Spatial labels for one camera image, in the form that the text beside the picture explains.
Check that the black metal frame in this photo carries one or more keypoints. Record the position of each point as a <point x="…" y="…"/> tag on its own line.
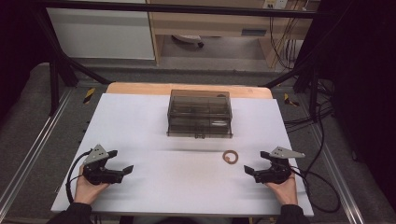
<point x="186" y="8"/>

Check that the person's left hand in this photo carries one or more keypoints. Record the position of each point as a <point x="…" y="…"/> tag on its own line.
<point x="85" y="191"/>

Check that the white and black chair foot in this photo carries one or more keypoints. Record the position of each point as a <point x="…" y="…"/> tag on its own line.
<point x="188" y="39"/>

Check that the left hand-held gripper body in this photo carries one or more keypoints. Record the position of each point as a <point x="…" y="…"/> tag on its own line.
<point x="97" y="174"/>

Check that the dark transparent drawer box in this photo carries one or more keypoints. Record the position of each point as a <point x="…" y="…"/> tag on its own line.
<point x="199" y="115"/>

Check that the aluminium floor rail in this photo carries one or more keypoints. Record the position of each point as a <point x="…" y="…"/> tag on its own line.
<point x="337" y="174"/>
<point x="37" y="146"/>

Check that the light wooden desk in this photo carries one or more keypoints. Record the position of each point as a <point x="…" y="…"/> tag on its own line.
<point x="211" y="21"/>

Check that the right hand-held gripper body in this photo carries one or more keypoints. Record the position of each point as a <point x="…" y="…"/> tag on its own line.
<point x="276" y="174"/>

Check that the white table cover board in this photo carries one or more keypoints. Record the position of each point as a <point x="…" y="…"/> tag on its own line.
<point x="174" y="183"/>

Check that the white wall power strip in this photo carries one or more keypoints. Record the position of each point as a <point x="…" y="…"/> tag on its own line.
<point x="275" y="3"/>

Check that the black curtain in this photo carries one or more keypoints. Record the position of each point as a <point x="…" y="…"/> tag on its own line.
<point x="17" y="46"/>
<point x="364" y="93"/>

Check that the person's right hand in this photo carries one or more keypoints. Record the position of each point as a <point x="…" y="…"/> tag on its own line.
<point x="287" y="193"/>

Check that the white cabinet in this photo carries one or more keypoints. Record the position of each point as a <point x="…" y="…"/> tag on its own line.
<point x="99" y="34"/>

